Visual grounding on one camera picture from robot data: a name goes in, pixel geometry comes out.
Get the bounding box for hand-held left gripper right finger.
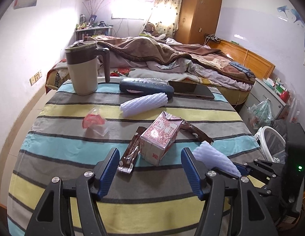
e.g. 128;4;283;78
181;147;277;236

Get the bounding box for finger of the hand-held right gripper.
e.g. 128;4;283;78
232;160;284;180
259;182;288;197

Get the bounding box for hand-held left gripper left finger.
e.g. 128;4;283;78
25;147;120;236

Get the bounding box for white rimmed trash bin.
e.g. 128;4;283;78
256;126;288;165

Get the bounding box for white foam fruit net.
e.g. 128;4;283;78
193;141;241;177
120;92;169;118

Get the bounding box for printed gable-top carton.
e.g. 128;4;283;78
140;111;185;167

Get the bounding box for brown snack wrapper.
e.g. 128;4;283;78
117;126;147;175
179;120;214;145

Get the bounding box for white plastic bag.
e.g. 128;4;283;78
289;98;300;124

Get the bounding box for striped tablecloth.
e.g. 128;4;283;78
7;77;263;236

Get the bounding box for green plastic bag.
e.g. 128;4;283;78
248;98;274;128

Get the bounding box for grey nightstand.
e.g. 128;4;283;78
242;78;290;121

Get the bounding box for black smartphone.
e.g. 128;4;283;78
167;80;215;100

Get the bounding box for dark glasses case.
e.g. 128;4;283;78
119;78;175;95

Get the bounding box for blue cloth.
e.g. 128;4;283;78
229;61;254;77

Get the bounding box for lilac quilt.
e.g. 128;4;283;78
97;38;254;91

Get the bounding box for wooden bed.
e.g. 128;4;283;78
46;36;276;109

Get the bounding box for beige pitcher with brown lid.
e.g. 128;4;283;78
64;41;111;96

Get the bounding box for brown blanket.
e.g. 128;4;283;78
85;35;254;84

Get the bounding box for power strip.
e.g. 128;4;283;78
204;33;220;42

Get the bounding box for cluttered side table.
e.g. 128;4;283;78
75;25;114;40

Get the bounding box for brown teddy bear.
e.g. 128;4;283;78
144;23;159;37

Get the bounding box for wooden wardrobe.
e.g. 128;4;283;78
176;0;224;45

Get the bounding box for window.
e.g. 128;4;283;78
111;0;155;20

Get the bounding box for dried branches in vase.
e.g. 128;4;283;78
82;0;109;21

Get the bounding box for patterned curtain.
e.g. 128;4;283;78
149;0;185;38

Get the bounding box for wall socket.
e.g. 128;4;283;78
29;70;43;85

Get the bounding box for cartoon wall sticker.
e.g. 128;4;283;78
277;4;305;27

